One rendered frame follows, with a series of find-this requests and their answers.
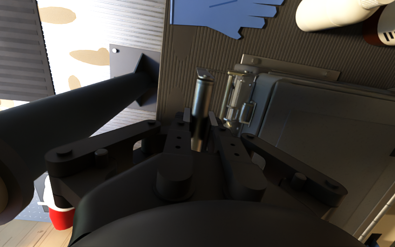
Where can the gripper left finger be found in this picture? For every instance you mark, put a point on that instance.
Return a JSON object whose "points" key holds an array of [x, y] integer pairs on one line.
{"points": [[102, 140]]}

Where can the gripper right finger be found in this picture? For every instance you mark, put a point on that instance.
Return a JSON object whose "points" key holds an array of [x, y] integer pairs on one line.
{"points": [[237, 160]]}

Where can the grey travel case body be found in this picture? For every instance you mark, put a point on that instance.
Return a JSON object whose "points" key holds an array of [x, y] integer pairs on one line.
{"points": [[264, 81]]}

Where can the grey travel case lid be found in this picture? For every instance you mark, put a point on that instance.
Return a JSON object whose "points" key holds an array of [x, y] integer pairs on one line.
{"points": [[327, 132]]}

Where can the silver metal latch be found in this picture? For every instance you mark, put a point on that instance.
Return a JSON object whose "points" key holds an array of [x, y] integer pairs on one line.
{"points": [[239, 92]]}

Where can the grey metal cylinder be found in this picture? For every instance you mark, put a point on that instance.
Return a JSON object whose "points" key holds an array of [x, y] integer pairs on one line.
{"points": [[202, 102]]}

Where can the red and white cup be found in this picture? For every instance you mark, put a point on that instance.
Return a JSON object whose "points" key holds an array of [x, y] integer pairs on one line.
{"points": [[61, 219]]}

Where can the dark ribbed mat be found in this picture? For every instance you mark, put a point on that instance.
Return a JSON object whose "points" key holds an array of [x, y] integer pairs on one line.
{"points": [[308, 46]]}

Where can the blue glove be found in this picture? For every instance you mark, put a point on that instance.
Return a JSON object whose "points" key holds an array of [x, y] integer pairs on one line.
{"points": [[216, 15]]}

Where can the white pipe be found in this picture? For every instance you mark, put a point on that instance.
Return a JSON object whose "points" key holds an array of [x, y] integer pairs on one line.
{"points": [[379, 216]]}

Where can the white plastic bottle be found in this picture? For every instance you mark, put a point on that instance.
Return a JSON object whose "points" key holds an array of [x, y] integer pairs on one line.
{"points": [[327, 15]]}

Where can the brown and white can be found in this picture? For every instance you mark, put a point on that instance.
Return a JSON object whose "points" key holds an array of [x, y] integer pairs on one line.
{"points": [[385, 29]]}

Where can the grey metal bracket plate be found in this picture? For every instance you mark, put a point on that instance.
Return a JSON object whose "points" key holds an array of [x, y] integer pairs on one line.
{"points": [[293, 66]]}

